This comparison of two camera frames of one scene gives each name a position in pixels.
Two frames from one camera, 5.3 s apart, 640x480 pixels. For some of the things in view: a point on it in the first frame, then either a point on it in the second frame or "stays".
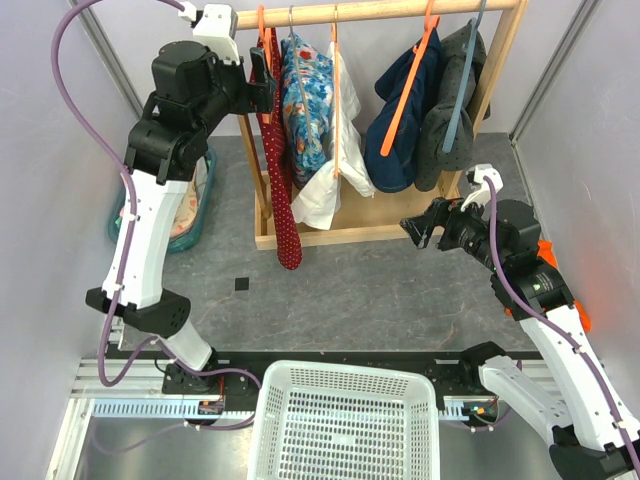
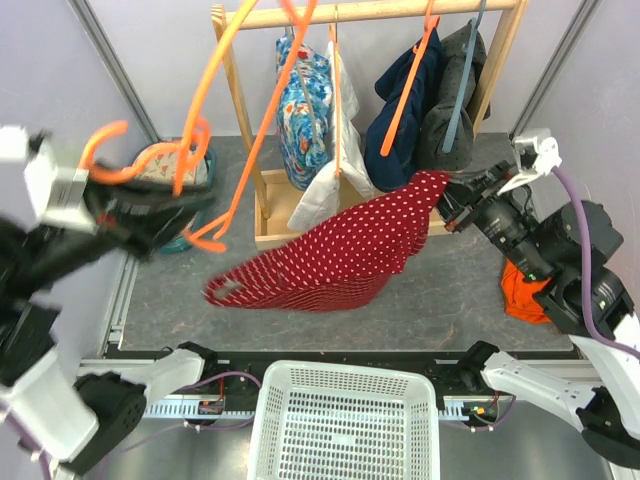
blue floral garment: [307, 77] stays
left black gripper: [256, 97] → [141, 214]
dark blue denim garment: [397, 171] stays
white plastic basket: [343, 420] stays
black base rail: [471, 373] stays
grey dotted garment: [431, 161] stays
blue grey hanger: [462, 76] stays
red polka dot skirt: [284, 203] → [346, 261]
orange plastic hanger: [267, 41] → [197, 130]
